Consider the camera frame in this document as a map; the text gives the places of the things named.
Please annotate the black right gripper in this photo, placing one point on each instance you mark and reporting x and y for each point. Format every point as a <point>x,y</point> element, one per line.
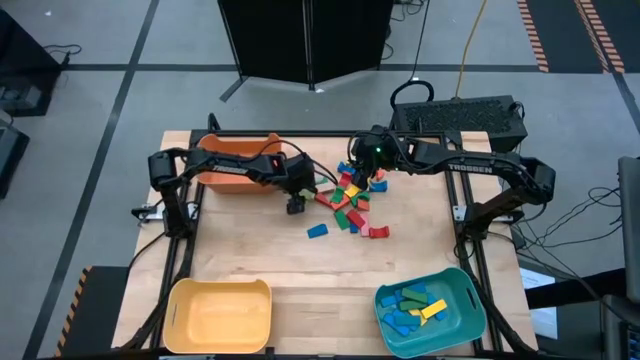
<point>382,155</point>

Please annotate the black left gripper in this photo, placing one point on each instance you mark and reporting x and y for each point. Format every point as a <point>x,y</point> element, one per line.
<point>297,172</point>

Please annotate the light green block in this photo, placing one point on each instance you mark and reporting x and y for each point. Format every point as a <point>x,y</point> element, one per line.
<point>308,194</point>

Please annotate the blue arch block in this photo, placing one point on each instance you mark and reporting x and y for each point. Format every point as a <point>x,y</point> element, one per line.
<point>345,169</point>
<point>378,188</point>

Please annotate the blue ramp block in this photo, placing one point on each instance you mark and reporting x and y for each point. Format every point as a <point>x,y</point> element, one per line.
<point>317,231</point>

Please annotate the green arch block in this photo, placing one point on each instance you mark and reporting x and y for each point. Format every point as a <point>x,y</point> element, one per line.
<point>362,195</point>
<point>320,180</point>

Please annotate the natural wood block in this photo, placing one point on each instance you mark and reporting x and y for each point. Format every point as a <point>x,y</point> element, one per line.
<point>327,187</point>

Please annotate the long blue block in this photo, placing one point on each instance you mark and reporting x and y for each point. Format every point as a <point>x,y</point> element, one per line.
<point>441,315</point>
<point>389,301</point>
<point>396,328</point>
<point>418,287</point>

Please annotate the long green block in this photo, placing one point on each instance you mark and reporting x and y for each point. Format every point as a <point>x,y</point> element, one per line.
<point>412,305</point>
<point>415,295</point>

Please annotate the long yellow block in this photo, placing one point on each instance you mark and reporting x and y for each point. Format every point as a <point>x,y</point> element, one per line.
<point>433,308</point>
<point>420,315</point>

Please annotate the long teal block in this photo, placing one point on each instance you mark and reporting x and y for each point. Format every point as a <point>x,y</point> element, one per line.
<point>406,320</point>

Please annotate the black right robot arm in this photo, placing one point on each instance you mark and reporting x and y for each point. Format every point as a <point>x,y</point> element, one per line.
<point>470,167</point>

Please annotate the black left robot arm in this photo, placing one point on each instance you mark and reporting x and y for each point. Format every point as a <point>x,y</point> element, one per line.
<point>225,167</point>

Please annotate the small orange block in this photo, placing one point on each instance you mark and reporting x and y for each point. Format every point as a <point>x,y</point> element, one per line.
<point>363,205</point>

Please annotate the small blue block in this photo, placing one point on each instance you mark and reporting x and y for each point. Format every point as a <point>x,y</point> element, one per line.
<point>353,229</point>

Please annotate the pink block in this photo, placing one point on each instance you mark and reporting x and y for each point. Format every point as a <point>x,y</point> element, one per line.
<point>365,231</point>

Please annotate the orange plastic bin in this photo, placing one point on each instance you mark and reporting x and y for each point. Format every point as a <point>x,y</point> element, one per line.
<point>235,184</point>

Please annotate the black perforated computer case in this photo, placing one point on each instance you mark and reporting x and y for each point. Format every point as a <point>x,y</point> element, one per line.
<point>460,117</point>

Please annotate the yellow plastic bin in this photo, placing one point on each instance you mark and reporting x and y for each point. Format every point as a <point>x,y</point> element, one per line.
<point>217,317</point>

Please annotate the black folding partition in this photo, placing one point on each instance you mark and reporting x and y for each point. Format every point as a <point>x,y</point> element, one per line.
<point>280,40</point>

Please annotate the teal plastic bin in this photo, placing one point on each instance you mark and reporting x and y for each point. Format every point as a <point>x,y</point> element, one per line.
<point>460,330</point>

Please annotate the black hazard-striped floor mat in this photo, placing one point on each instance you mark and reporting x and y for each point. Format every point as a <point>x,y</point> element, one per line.
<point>555,30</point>
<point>100,310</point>

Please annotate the white paper sheet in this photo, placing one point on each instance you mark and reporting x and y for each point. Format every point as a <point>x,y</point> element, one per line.
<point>542,320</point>

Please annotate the black metal beam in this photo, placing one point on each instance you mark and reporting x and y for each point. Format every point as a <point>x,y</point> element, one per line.
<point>575,290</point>

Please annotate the dark monitor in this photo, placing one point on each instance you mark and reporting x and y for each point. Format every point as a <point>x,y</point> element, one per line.
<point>631,225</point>

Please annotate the black equipment box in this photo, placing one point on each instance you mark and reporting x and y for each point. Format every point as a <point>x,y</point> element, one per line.
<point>12,160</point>

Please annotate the black equipment case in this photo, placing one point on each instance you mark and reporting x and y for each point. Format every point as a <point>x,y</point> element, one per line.
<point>622,330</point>

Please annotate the black equipment table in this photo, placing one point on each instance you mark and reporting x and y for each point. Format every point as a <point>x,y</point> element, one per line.
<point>25,60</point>

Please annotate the black aluminium table frame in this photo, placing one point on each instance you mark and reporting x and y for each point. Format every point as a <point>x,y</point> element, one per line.
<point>320,134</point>

